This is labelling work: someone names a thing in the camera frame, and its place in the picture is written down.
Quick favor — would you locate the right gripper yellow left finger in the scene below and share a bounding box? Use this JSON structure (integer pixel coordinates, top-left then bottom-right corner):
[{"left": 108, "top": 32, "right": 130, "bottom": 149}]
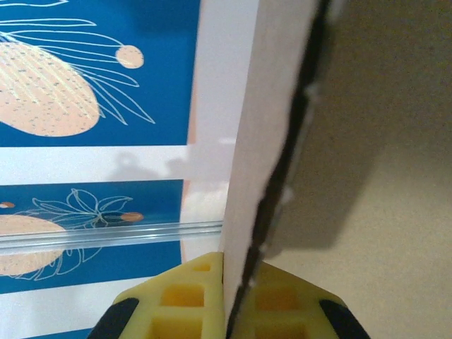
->
[{"left": 90, "top": 251, "right": 227, "bottom": 339}]

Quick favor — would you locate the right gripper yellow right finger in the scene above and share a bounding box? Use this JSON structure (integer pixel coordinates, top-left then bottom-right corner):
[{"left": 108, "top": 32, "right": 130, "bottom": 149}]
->
[{"left": 229, "top": 261, "right": 372, "bottom": 339}]

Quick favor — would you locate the brown cardboard box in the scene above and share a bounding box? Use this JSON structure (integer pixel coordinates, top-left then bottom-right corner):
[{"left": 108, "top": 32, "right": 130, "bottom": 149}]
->
[{"left": 221, "top": 0, "right": 452, "bottom": 339}]

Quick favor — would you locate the blue floral wall panel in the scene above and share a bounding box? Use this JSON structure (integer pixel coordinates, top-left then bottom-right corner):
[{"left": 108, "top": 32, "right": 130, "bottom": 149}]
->
[
  {"left": 0, "top": 239, "right": 184, "bottom": 295},
  {"left": 0, "top": 0, "right": 201, "bottom": 148},
  {"left": 0, "top": 179, "right": 185, "bottom": 230}
]

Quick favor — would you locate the aluminium corner post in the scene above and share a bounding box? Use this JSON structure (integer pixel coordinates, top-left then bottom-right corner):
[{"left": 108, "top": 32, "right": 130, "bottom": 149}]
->
[{"left": 0, "top": 220, "right": 224, "bottom": 252}]

